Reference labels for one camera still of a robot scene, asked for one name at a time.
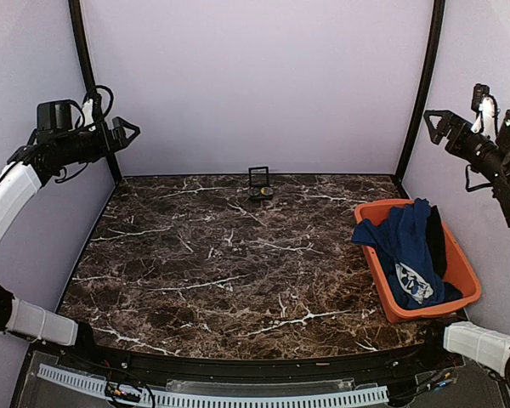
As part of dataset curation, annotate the left black frame post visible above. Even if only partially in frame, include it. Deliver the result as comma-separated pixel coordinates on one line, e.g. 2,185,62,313
68,0,122,184

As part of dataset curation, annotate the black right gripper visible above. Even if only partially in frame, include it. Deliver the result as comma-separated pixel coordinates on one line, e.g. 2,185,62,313
424,109,510,182

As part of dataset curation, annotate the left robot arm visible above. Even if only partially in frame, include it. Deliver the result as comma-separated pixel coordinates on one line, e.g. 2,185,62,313
0,99,141,371

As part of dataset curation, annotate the white slotted cable duct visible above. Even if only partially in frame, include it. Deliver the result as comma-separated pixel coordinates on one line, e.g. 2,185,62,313
37,364,389,408

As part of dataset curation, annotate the black garment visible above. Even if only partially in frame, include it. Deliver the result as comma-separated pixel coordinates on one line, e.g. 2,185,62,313
426,206,447,279

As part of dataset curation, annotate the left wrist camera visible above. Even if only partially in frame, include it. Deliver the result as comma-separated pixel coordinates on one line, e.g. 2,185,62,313
82,93,101,132

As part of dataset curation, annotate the blue printed t-shirt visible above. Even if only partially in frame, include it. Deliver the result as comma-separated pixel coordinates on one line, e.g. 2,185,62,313
352,198,463,310

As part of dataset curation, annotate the black front rail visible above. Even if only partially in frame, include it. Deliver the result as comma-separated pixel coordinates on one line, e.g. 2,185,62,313
29,343,465,385

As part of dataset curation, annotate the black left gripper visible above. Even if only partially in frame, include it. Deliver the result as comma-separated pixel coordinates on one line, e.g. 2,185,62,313
57,116,141,163

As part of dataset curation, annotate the right black frame post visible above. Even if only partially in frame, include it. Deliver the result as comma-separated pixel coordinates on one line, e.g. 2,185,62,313
394,0,446,186

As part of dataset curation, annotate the black brooch box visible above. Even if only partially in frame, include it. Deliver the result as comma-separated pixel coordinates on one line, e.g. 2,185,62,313
248,166,274,201

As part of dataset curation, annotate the black frame post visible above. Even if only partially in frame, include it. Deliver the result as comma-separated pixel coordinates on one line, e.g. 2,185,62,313
68,0,122,184
394,0,446,186

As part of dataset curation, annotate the orange plastic basket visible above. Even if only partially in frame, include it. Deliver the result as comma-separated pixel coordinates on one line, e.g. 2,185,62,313
354,199,482,323

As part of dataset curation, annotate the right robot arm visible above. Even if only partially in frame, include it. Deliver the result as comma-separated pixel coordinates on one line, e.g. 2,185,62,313
416,110,510,389

